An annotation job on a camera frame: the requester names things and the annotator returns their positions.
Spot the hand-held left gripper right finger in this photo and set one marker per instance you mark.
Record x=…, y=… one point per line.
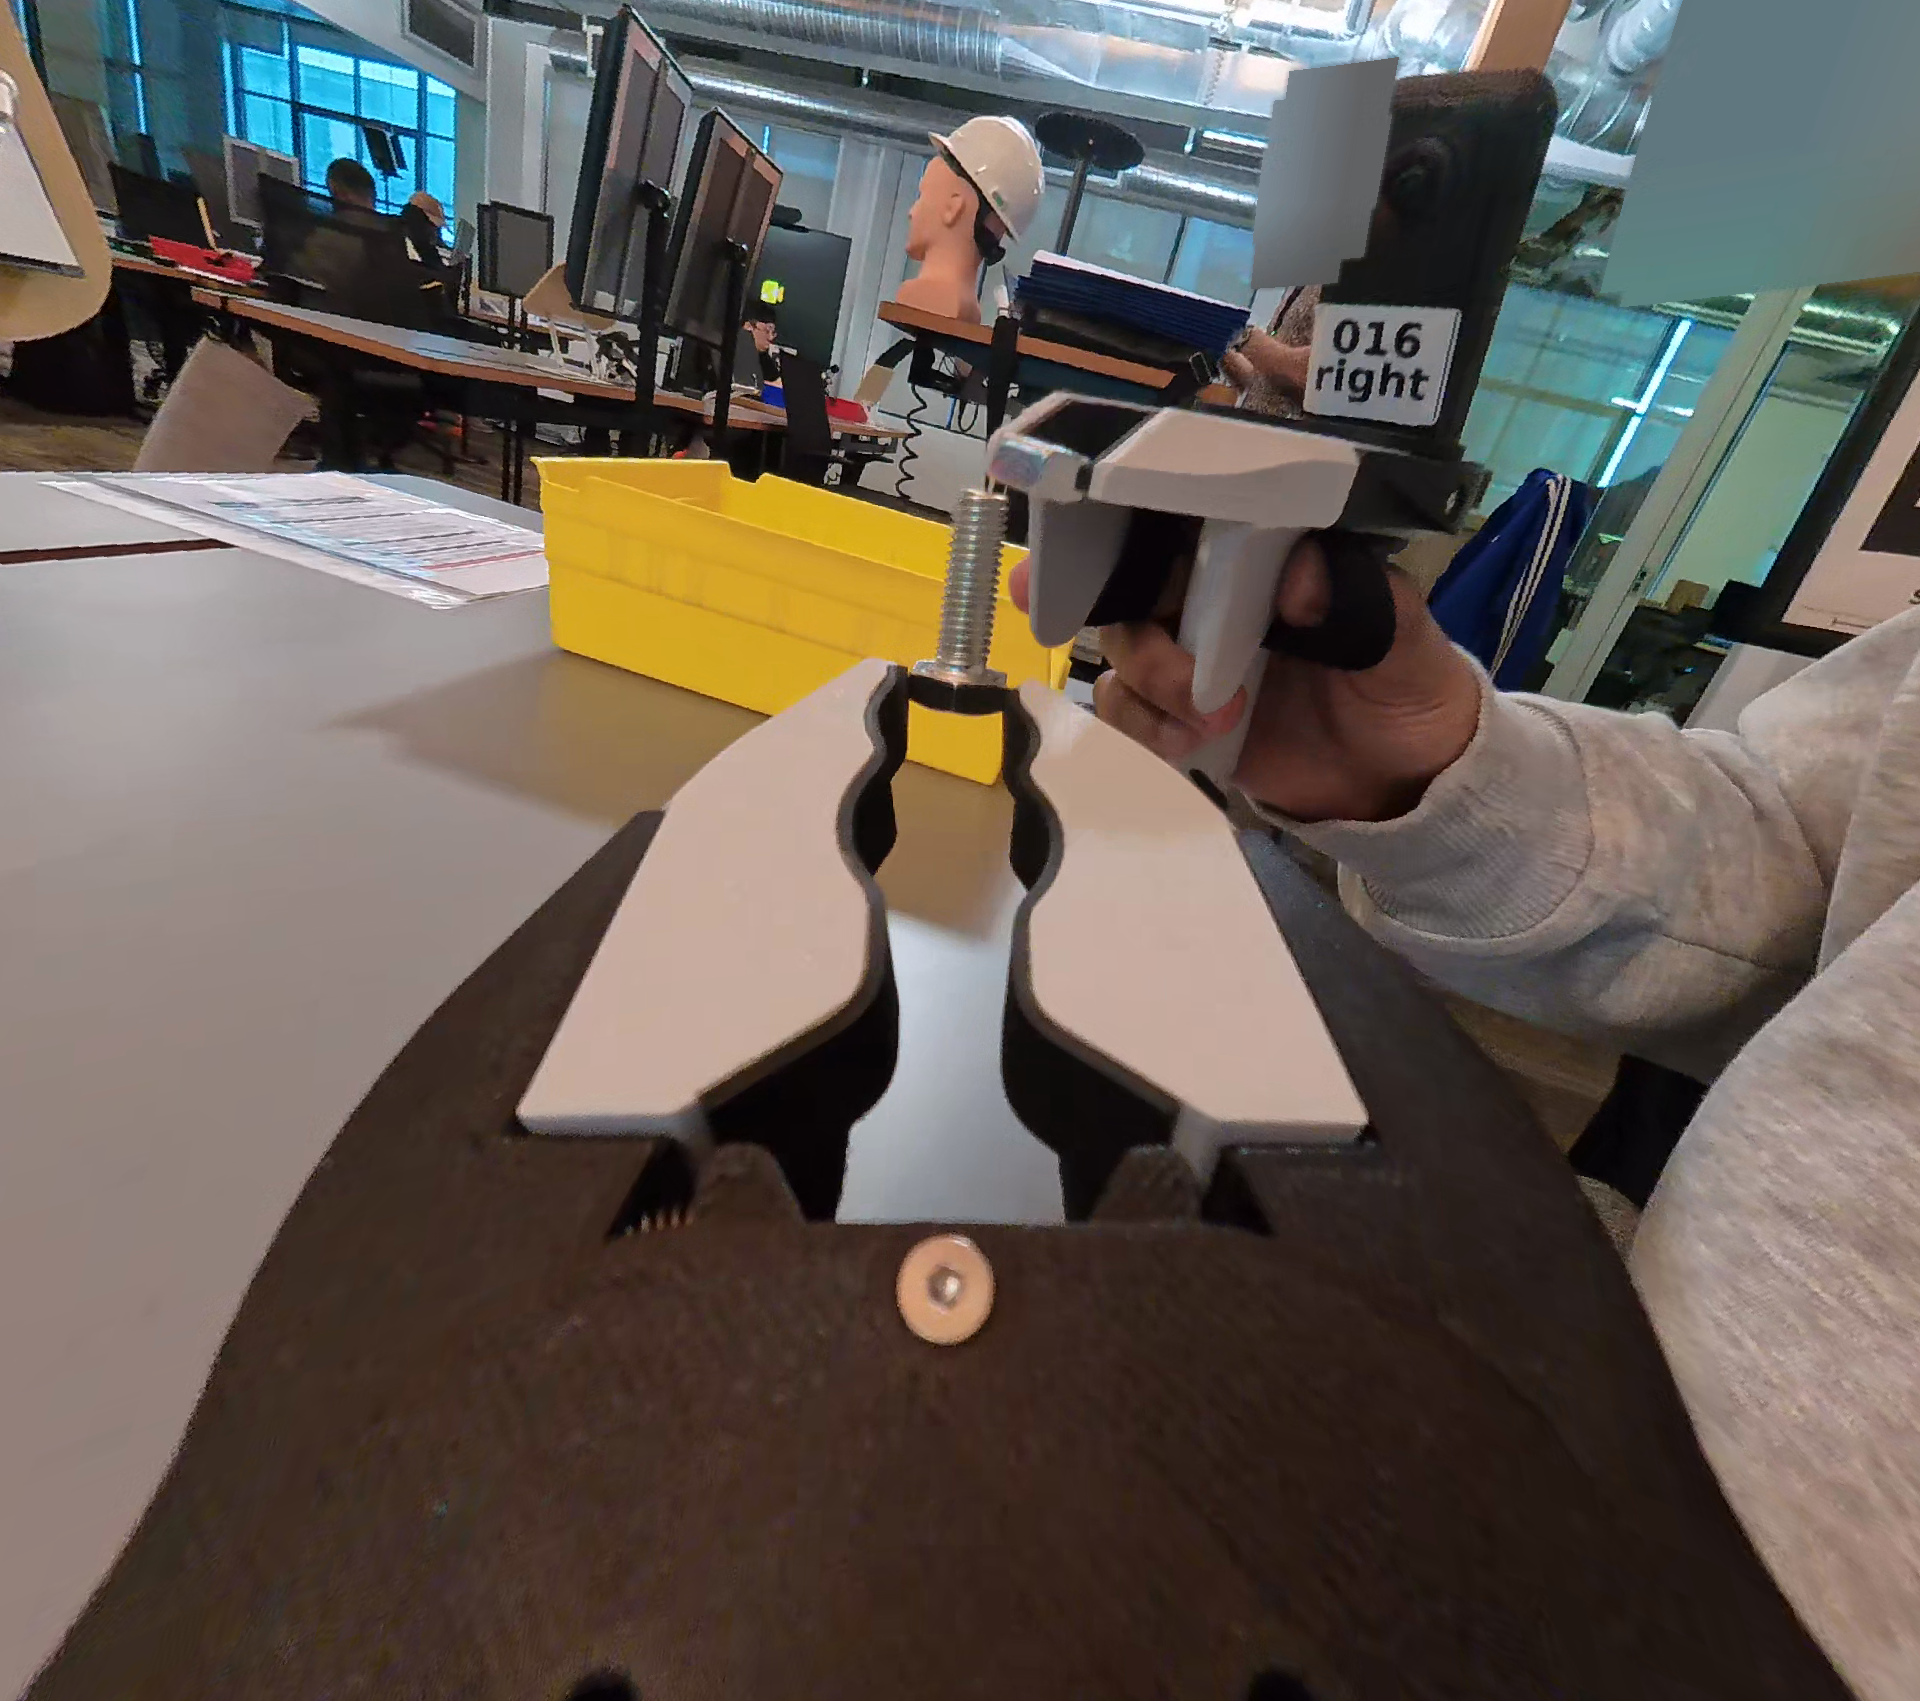
x=1185, y=967

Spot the silver hex bolt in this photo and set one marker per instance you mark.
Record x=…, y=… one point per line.
x=965, y=588

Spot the stack of blue folders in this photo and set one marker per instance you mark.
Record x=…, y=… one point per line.
x=1126, y=300

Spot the grey desk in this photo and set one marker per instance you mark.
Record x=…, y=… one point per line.
x=300, y=833

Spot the wooden standing desk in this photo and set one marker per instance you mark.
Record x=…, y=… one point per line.
x=961, y=330

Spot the printed instruction sheet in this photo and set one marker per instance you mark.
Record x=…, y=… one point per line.
x=31, y=203

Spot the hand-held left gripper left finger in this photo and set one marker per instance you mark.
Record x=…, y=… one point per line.
x=708, y=951

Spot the marker poster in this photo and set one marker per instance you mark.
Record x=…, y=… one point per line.
x=1875, y=535

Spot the black round-top stand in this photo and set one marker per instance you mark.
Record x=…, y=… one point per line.
x=1086, y=136

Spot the yellow plastic bin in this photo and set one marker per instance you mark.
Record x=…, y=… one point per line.
x=721, y=588

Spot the mannequin head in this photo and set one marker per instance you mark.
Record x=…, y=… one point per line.
x=944, y=233

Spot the grey chair back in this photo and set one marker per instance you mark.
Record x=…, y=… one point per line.
x=227, y=413

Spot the long wooden office desk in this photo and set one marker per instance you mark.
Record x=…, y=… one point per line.
x=448, y=350

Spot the small black monitor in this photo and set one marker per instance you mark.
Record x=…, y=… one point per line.
x=521, y=251

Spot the person's right hand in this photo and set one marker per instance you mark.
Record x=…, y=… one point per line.
x=1382, y=745

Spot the laminated paper sheet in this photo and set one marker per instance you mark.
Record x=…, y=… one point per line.
x=349, y=535

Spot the large black monitor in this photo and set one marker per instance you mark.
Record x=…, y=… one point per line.
x=721, y=233
x=620, y=171

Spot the dark desktop monitor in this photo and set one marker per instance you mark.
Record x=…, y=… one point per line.
x=809, y=290

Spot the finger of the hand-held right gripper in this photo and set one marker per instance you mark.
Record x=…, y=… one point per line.
x=1234, y=475
x=1096, y=433

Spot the person's right forearm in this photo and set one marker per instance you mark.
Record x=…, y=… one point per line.
x=1619, y=833

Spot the white hard hat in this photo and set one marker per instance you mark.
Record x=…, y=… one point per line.
x=998, y=165

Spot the wooden instruction board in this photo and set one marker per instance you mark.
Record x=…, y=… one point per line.
x=88, y=219

